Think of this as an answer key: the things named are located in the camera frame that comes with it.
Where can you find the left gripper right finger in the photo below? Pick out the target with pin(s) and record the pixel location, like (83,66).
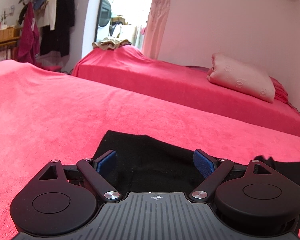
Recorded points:
(215,171)

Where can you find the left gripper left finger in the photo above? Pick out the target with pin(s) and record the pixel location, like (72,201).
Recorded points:
(91,174)

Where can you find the black knit pants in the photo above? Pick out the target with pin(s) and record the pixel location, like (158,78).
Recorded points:
(144,163)

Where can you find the near pink bed cover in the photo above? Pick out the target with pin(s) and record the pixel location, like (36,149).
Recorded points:
(47,115)

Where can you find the pale pink pillow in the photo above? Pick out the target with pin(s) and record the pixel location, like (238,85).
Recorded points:
(241,77)

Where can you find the folded red blanket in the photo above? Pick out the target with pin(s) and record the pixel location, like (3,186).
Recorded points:
(280,92)

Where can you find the far red bed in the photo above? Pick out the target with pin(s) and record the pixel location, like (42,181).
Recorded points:
(127,68)

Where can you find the beige cloth on bed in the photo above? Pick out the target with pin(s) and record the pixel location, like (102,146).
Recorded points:
(110,43)

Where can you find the hanging black coat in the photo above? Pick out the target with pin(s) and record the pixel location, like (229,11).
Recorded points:
(59,38)

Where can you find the hanging magenta garment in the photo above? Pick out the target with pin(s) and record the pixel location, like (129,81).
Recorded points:
(29,46)

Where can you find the hanging cream garment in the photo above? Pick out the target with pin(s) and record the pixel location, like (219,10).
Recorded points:
(47,16)

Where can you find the wooden shelf unit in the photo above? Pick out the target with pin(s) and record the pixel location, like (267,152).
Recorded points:
(9,42)

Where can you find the pink lace curtain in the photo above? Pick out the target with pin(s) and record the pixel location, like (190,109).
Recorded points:
(156,24)

